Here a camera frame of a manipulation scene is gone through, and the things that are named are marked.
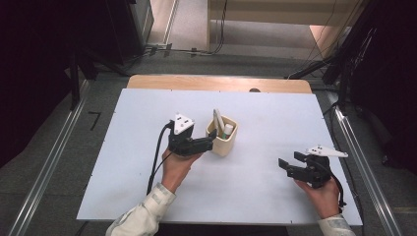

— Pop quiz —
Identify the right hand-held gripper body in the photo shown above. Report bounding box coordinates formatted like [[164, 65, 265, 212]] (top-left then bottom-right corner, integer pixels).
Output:
[[301, 146, 349, 190]]

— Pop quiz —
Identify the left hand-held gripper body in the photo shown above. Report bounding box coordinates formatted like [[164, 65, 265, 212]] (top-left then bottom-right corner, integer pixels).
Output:
[[166, 113, 198, 158]]

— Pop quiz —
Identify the white pen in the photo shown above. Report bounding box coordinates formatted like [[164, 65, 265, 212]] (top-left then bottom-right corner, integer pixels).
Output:
[[214, 108, 226, 132]]

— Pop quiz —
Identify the green and white glue stick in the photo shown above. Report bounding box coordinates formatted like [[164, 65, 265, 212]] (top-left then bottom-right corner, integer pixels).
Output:
[[222, 123, 234, 141]]

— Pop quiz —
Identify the beige square pen holder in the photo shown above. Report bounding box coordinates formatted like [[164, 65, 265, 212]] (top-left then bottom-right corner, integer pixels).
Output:
[[205, 115, 239, 157]]

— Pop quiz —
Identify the person's left hand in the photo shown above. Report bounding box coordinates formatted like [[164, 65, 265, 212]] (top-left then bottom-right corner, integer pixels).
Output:
[[160, 147, 205, 195]]

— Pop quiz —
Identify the person's right hand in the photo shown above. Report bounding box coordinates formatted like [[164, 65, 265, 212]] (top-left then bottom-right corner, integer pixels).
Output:
[[293, 178, 342, 220]]

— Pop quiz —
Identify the wooden table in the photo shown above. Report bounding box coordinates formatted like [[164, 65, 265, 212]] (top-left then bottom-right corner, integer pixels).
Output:
[[126, 74, 313, 94]]

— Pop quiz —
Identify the white board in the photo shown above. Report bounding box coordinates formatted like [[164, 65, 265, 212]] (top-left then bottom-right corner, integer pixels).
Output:
[[76, 88, 363, 227]]

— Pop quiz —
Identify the black stand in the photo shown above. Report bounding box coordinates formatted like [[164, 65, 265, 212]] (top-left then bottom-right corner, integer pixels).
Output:
[[284, 26, 378, 112], [67, 45, 131, 111]]

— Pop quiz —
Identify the black curtain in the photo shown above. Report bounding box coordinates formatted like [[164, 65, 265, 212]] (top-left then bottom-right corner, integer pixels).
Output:
[[347, 0, 417, 175], [0, 0, 109, 168]]

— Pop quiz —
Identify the dark cabinet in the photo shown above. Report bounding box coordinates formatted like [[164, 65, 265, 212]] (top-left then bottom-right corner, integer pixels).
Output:
[[104, 0, 155, 65]]

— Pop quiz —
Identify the beige wooden furniture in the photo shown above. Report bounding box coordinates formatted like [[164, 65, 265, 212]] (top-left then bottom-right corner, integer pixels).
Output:
[[206, 0, 365, 52]]

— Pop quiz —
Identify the left hand-held gripper black cable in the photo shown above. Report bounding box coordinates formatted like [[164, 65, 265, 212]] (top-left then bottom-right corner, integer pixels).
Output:
[[146, 121, 175, 196]]

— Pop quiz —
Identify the hand-held gripper black cable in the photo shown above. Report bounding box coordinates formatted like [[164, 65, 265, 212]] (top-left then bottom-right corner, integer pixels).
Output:
[[146, 121, 175, 196], [324, 163, 347, 208]]

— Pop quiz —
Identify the right hand-held gripper black cable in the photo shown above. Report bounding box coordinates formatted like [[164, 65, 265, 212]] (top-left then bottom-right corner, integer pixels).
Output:
[[324, 163, 347, 208]]

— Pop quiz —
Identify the thin black floor cable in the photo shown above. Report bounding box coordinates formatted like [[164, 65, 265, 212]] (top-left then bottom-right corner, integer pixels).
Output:
[[323, 101, 365, 224]]

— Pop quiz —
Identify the metal floor rail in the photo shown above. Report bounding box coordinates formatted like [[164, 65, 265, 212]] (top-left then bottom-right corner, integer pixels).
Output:
[[7, 78, 91, 236], [326, 90, 404, 236]]

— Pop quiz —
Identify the black hanging cable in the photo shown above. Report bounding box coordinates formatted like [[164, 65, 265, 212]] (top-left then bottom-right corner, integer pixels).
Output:
[[210, 0, 229, 55]]

